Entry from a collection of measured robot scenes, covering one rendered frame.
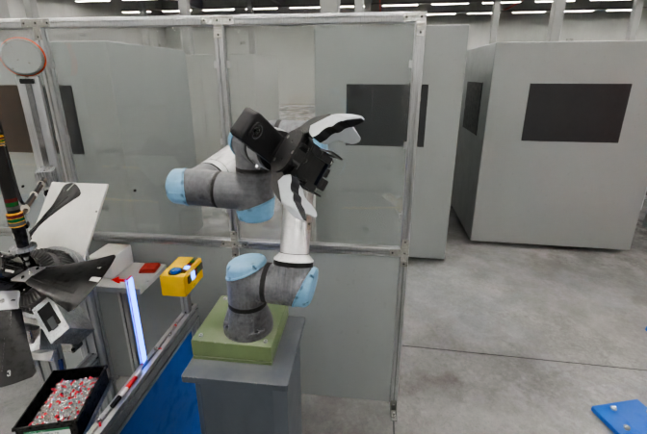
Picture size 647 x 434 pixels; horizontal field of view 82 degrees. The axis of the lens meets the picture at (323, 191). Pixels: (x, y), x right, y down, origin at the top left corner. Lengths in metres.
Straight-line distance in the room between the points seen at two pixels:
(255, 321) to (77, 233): 0.92
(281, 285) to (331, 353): 1.20
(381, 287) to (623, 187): 3.31
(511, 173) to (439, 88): 1.32
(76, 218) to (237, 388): 1.01
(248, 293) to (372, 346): 1.19
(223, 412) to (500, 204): 3.63
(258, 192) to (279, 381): 0.61
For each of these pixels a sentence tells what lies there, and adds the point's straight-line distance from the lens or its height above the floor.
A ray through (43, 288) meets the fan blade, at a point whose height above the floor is 1.18.
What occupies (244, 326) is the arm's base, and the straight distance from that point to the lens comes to 1.17.
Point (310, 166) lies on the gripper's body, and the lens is 0.56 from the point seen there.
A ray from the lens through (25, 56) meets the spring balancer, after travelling 2.13.
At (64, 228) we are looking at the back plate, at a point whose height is 1.21.
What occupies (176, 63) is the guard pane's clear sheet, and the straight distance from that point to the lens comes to 1.89.
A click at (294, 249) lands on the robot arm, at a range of 1.06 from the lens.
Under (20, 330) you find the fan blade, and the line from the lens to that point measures 1.60.
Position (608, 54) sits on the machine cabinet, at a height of 1.98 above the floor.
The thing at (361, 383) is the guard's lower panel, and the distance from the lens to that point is 2.35.
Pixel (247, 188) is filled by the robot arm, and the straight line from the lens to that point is 0.72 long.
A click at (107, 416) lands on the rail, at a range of 1.43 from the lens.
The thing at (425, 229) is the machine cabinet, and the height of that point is 0.36.
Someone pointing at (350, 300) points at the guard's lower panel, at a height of 0.69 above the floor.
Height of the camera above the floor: 1.81
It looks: 17 degrees down
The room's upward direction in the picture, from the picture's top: straight up
